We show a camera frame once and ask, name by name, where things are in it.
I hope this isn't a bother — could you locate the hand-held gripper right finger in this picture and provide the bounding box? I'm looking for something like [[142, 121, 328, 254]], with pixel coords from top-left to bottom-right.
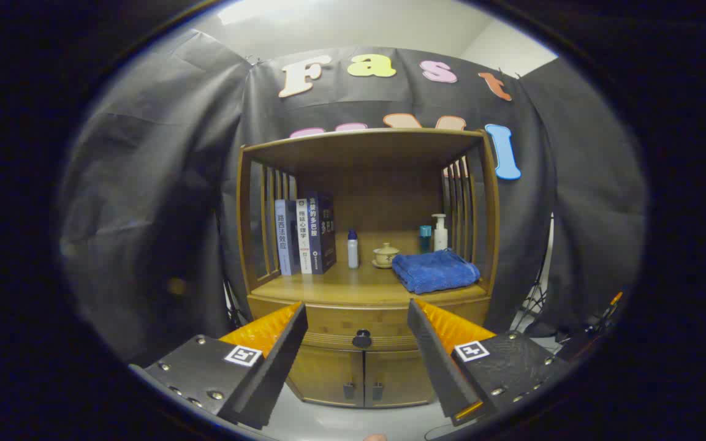
[[407, 298, 569, 428]]

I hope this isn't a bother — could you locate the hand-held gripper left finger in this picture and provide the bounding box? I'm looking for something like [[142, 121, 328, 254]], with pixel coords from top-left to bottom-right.
[[129, 301, 309, 430]]

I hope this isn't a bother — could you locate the wooden drawer with black knob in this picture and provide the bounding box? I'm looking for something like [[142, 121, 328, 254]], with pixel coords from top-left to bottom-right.
[[247, 295, 491, 353]]

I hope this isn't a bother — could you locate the wooden countertop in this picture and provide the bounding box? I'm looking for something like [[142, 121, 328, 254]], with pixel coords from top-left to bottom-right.
[[254, 232, 490, 307]]

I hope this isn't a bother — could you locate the wooden cabinet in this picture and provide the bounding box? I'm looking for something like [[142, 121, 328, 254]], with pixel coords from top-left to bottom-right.
[[235, 127, 502, 409]]

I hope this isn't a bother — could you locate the black tripod stand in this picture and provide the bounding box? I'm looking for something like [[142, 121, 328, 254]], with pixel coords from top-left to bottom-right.
[[515, 263, 553, 334], [223, 279, 248, 328]]

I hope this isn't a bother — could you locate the blue folded towel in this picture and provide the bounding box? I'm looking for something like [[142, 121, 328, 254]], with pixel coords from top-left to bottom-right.
[[392, 248, 481, 295]]

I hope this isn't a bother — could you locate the beige lidded tea cup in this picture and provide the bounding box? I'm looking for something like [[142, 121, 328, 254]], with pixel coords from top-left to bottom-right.
[[371, 243, 401, 270]]

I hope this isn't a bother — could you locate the light blue-grey book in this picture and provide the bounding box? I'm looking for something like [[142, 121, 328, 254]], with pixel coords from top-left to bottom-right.
[[275, 199, 302, 276]]

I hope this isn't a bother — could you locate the white pump bottle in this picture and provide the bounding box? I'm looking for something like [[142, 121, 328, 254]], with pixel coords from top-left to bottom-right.
[[431, 213, 449, 252]]

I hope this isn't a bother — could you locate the white spine book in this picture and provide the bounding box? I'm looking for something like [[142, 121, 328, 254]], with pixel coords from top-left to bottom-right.
[[296, 197, 320, 274]]

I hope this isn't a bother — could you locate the dark blue book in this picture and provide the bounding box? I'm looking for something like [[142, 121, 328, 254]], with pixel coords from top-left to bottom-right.
[[307, 192, 337, 273]]

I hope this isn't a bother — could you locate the black equipment with orange tip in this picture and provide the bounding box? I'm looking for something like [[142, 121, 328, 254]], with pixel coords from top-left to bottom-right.
[[558, 291, 626, 362]]

